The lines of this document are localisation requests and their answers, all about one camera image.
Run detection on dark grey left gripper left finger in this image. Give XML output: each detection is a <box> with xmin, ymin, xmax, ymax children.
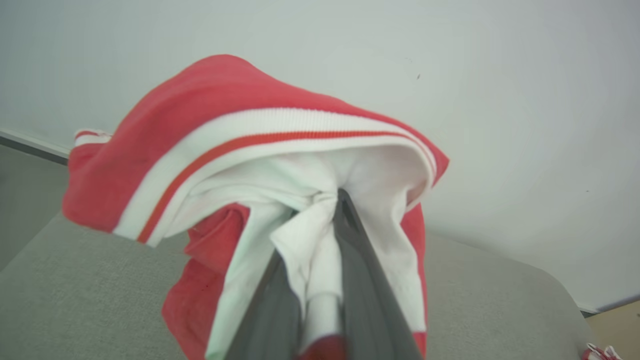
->
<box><xmin>225</xmin><ymin>250</ymin><xmax>302</xmax><ymax>360</ymax></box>

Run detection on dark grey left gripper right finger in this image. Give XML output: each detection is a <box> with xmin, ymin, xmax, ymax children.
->
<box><xmin>334</xmin><ymin>189</ymin><xmax>423</xmax><ymax>360</ymax></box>

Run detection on red white basketball jersey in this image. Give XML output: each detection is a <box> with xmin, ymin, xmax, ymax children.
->
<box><xmin>62</xmin><ymin>54</ymin><xmax>450</xmax><ymax>360</ymax></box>

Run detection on red shorts with white stripe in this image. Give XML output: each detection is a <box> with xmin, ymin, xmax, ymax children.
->
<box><xmin>581</xmin><ymin>343</ymin><xmax>624</xmax><ymax>360</ymax></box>

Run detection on grey fabric sofa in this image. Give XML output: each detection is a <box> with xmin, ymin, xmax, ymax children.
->
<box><xmin>0</xmin><ymin>212</ymin><xmax>597</xmax><ymax>360</ymax></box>

